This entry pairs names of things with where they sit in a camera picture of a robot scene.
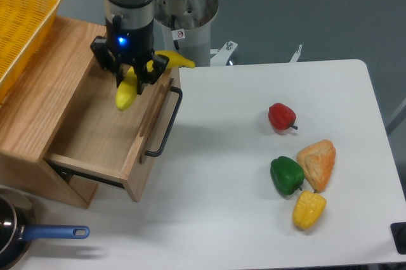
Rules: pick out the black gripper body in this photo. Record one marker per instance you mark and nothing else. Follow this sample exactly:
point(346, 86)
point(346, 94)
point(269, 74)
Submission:
point(135, 46)

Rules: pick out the yellow banana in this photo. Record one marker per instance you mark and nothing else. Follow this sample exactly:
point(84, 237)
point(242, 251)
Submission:
point(126, 92)

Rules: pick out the wooden top drawer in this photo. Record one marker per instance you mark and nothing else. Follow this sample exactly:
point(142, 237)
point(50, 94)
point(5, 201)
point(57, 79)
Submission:
point(98, 142)

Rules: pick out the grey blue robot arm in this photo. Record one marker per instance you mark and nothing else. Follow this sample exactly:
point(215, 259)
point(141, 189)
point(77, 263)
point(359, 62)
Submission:
point(135, 13)

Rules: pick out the wooden drawer cabinet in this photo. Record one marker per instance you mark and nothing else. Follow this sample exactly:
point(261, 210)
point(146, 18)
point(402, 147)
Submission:
point(36, 106)

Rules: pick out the yellow plastic basket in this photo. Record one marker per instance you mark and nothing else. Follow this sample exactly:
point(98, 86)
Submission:
point(24, 26)

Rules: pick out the red bell pepper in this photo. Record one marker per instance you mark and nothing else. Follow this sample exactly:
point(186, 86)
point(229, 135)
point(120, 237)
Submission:
point(282, 117)

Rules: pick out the green bell pepper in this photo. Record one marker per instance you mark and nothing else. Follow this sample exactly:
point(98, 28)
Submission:
point(287, 175)

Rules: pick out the orange bread pastry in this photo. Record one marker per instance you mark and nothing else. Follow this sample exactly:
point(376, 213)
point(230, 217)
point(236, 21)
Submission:
point(317, 162)

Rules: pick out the yellow bell pepper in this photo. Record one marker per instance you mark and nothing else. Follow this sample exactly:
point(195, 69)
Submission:
point(308, 209)

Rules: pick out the black corner clamp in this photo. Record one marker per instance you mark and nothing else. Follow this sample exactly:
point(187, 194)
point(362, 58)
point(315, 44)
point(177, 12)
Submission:
point(398, 230)

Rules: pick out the white table bracket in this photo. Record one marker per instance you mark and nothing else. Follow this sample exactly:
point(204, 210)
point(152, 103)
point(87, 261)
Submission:
point(295, 57)

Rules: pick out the blue handled frying pan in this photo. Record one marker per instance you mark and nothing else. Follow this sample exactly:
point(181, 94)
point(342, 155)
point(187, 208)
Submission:
point(19, 228)

